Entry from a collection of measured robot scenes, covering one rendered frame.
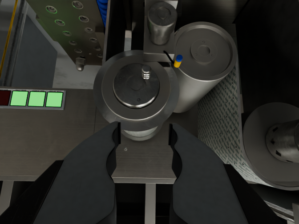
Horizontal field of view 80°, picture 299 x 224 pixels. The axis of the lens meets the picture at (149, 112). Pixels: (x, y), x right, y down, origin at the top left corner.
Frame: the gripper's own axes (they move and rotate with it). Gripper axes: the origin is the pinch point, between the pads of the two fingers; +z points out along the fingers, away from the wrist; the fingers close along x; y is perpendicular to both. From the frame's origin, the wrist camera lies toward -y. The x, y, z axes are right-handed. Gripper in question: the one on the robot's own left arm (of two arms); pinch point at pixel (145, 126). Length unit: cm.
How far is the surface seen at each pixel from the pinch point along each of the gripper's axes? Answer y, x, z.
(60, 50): 38, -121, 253
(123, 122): 8.5, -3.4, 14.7
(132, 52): -1.3, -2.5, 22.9
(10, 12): -7, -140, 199
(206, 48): -2.3, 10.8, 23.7
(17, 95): 19, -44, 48
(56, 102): 20, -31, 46
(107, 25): -5.4, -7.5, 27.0
